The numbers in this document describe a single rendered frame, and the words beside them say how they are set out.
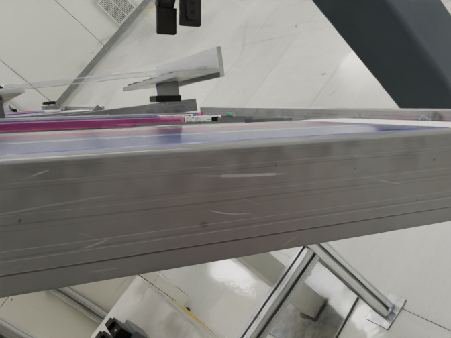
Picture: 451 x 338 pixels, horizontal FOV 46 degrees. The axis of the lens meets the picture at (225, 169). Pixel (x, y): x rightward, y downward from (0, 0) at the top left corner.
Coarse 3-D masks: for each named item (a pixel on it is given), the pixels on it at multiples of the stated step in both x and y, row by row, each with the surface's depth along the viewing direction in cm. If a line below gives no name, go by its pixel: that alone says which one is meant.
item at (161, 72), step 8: (136, 72) 109; (144, 72) 110; (152, 72) 111; (160, 72) 112; (48, 80) 101; (56, 80) 101; (64, 80) 102; (72, 80) 103; (80, 80) 104; (88, 80) 104; (96, 80) 105; (104, 80) 106; (32, 88) 100
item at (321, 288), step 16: (256, 256) 136; (272, 256) 139; (256, 272) 139; (272, 272) 139; (320, 272) 158; (304, 288) 145; (320, 288) 154; (336, 288) 149; (304, 304) 145; (320, 304) 148; (336, 304) 145; (352, 304) 141; (288, 320) 155; (304, 320) 150; (320, 320) 146; (336, 320) 142; (288, 336) 150; (304, 336) 146; (320, 336) 142; (336, 336) 139
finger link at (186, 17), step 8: (184, 0) 72; (192, 0) 72; (200, 0) 73; (184, 8) 72; (192, 8) 72; (200, 8) 73; (184, 16) 72; (192, 16) 72; (200, 16) 73; (184, 24) 72; (192, 24) 73; (200, 24) 73
